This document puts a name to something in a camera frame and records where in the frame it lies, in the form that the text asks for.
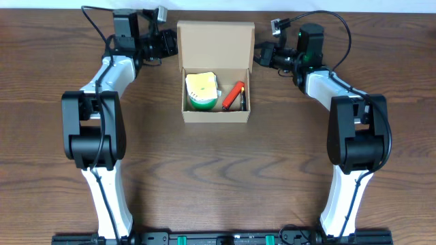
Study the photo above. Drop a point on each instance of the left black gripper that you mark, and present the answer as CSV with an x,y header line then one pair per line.
x,y
167,41

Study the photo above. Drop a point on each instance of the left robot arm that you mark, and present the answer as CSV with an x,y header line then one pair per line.
x,y
94,134

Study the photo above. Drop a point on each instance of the yellow sticky note pad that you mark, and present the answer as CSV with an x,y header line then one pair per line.
x,y
202,86

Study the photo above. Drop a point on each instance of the black gold correction tape dispenser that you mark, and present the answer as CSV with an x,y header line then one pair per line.
x,y
243,105

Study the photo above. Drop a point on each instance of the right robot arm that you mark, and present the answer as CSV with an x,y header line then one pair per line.
x,y
359,138

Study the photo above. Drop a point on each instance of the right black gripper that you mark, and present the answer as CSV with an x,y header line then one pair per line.
x,y
266,56

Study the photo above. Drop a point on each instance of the green tape roll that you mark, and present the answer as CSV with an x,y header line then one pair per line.
x,y
203,105

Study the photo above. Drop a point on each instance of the cardboard box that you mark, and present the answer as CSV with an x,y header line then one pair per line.
x,y
224,48

